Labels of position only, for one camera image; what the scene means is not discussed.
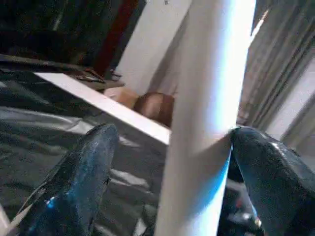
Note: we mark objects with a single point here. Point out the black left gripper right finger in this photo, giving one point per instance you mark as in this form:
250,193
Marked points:
278,191

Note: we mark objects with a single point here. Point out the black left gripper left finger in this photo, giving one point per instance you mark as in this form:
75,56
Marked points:
73,191

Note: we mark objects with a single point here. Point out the white plastic table leg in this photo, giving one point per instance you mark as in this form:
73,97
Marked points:
204,73

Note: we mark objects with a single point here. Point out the black work mat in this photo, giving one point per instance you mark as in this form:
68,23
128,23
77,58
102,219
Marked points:
37,123

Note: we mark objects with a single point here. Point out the white flat board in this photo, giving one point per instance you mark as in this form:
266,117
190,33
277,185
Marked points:
98,100

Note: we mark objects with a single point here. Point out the pale beige cardboard box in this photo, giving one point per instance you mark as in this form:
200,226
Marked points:
120,96

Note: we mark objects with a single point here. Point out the brown cardboard box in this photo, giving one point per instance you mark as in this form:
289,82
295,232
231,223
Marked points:
157,105

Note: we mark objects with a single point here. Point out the pale grey curtain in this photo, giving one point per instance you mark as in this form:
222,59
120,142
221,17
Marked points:
283,61

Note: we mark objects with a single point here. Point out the black cabinet with gold label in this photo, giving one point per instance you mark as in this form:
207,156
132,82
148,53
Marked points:
37,24

